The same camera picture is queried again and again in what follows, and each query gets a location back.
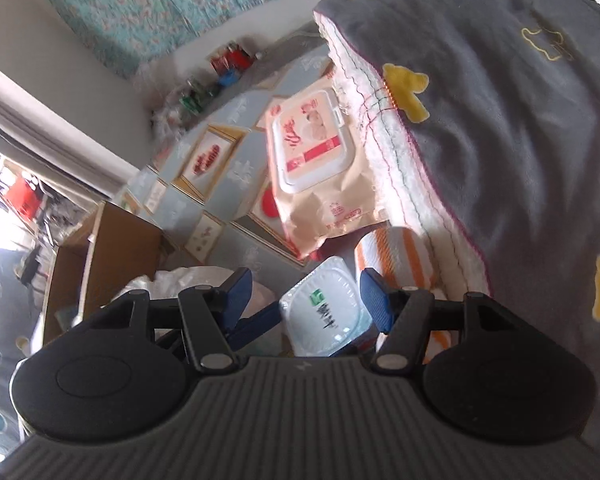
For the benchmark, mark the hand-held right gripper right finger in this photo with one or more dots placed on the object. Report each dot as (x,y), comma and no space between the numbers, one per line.
(376,302)

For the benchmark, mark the pink wet wipes pack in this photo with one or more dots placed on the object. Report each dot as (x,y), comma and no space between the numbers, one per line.
(310,150)

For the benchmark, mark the red drink pack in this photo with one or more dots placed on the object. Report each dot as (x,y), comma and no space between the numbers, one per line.
(226,60)

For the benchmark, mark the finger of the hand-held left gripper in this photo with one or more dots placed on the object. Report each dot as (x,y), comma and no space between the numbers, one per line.
(260,324)

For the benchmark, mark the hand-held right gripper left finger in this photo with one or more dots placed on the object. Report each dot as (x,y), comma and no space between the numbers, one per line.
(239,292)

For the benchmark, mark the white plastic lidded container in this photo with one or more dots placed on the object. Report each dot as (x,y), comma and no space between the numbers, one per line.
(325,305)

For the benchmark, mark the teal floral wall cloth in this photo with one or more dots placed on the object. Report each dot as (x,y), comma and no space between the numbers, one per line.
(155,5)

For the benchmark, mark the white curtain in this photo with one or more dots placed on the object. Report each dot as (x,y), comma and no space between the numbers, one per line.
(55,125)

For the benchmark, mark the patterned floor mat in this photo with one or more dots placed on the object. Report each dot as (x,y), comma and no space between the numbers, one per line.
(240,160)

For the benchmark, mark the white plastic bag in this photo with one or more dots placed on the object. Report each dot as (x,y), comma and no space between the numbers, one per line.
(180,277)

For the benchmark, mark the brown cardboard box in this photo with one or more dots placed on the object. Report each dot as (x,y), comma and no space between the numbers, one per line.
(115,245)

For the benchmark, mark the grey quilt with yellow figures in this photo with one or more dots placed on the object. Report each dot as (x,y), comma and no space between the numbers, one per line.
(505,135)

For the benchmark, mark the orange striped towel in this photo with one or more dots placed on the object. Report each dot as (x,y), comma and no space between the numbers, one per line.
(410,260)

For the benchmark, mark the bag of green bottles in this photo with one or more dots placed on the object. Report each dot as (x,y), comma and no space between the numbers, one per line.
(190,97)

